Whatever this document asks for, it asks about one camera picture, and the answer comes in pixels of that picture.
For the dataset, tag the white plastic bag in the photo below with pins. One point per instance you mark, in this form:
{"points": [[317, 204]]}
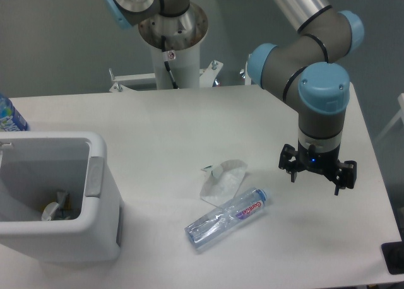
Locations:
{"points": [[222, 181]]}

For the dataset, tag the trash inside the can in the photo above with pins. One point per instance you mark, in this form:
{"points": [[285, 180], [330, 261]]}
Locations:
{"points": [[59, 209]]}

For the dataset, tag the clear plastic bottle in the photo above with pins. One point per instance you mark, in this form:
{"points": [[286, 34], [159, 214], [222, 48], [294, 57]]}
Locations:
{"points": [[225, 217]]}

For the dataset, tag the blue labelled water bottle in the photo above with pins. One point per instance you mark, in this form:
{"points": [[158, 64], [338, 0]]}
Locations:
{"points": [[11, 119]]}

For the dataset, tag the white plastic trash can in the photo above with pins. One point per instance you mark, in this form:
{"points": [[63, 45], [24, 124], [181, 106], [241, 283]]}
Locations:
{"points": [[34, 166]]}

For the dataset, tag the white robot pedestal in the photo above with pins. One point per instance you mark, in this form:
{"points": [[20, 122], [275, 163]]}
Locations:
{"points": [[174, 44]]}

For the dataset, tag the white pedestal foot bracket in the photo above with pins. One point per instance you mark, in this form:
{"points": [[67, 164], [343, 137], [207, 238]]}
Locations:
{"points": [[208, 77]]}

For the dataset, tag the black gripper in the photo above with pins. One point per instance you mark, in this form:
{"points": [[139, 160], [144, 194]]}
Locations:
{"points": [[322, 163]]}

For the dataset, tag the white frame at right edge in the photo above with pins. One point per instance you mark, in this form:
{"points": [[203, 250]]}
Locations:
{"points": [[397, 118]]}

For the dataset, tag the black device at table edge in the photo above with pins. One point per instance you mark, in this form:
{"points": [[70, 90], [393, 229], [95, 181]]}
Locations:
{"points": [[393, 256]]}

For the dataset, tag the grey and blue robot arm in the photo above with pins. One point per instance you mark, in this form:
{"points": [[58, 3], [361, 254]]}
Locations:
{"points": [[305, 75]]}

